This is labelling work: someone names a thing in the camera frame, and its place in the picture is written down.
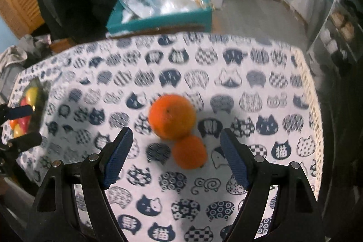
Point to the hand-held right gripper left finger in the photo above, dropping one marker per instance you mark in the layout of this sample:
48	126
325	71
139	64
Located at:
117	157

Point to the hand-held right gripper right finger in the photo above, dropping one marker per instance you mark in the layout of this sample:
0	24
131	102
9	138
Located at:
235	157

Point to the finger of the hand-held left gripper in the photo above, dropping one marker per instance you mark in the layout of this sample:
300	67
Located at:
17	112
25	142

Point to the dark red apple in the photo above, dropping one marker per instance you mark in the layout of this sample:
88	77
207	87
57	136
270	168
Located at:
25	120

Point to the yellow citrus fruit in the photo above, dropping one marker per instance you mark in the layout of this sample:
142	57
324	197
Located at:
18	132

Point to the small orange tangerine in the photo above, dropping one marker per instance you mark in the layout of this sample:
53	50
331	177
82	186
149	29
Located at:
12	123

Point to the bright red apple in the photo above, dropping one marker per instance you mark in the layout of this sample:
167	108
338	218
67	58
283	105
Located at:
25	102

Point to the scalloped glass bowl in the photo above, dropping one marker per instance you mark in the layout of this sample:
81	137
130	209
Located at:
41	106

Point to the small orange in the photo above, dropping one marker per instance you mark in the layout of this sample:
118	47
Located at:
189	151

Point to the large orange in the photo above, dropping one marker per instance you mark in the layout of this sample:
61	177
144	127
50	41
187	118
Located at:
172	116

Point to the grey clothes pile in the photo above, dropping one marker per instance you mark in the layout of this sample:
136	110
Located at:
14	60

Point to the cat print tablecloth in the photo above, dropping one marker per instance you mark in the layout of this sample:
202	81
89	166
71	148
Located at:
198	80

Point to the teal box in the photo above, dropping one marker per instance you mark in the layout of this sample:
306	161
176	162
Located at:
170	22

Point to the shoe rack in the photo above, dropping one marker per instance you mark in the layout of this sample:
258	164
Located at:
337	32

